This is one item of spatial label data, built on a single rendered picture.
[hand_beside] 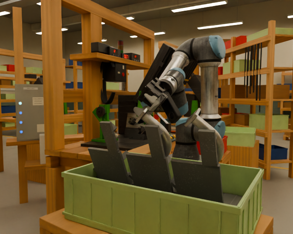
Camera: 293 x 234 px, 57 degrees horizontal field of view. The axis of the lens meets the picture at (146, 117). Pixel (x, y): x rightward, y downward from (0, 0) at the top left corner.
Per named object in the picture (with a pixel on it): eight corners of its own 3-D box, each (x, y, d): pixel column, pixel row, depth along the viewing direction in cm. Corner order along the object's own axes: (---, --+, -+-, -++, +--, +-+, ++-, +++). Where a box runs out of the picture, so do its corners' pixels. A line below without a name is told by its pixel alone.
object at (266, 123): (263, 180, 396) (269, 13, 378) (201, 150, 621) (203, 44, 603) (296, 178, 407) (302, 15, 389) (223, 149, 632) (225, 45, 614)
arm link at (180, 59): (177, 36, 147) (134, 97, 120) (196, 33, 140) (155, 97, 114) (184, 54, 153) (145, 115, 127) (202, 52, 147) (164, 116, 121)
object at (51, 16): (154, 127, 306) (154, 40, 299) (54, 150, 174) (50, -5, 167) (147, 126, 310) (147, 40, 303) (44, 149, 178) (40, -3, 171)
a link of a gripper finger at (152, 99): (136, 101, 85) (144, 94, 93) (151, 113, 85) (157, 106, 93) (142, 94, 84) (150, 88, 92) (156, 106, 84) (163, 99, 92)
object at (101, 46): (109, 54, 213) (109, 45, 212) (98, 51, 199) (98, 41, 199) (103, 55, 216) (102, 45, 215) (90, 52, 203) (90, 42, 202)
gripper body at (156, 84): (135, 100, 97) (149, 87, 106) (153, 115, 96) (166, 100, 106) (145, 85, 92) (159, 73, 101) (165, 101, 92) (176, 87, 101)
